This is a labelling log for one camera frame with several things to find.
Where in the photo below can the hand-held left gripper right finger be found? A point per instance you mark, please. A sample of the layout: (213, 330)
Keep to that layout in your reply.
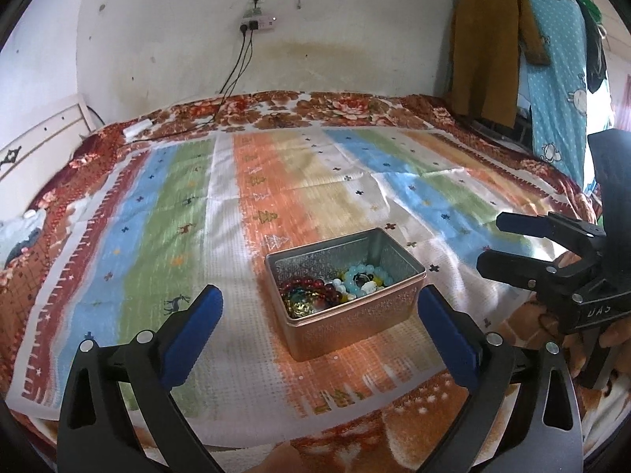
(448, 335)

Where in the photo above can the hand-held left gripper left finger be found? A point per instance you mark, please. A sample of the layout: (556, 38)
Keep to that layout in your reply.
(192, 340)

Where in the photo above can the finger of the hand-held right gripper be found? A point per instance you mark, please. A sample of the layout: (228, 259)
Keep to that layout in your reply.
(542, 226)
(517, 268)

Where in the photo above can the metal tin box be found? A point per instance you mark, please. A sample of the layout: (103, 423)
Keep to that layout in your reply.
(355, 325)

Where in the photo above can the person's right hand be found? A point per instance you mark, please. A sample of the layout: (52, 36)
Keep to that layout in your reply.
(618, 337)

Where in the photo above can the striped colourful cloth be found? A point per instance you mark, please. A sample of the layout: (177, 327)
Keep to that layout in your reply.
(148, 236)

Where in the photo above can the blue dotted hanging cloth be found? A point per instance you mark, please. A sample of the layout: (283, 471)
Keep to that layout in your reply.
(557, 83)

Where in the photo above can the dark green hanging garment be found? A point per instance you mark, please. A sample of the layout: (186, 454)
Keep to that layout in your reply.
(594, 49)

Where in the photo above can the mustard hanging garment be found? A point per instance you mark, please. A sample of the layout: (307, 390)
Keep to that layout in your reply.
(488, 49)

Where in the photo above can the light blue pillow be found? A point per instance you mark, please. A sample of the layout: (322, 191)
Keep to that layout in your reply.
(17, 239)

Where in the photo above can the small white object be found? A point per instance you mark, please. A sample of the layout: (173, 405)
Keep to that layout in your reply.
(29, 214)

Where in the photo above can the white charger adapter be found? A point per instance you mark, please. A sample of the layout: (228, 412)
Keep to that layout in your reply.
(138, 128)

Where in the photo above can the white headboard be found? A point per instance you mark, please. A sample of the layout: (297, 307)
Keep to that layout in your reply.
(34, 143)

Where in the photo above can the white power strip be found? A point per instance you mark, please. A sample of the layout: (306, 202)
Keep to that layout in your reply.
(259, 23)

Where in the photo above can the wall socket with plug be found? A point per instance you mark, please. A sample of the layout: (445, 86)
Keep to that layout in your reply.
(255, 1)

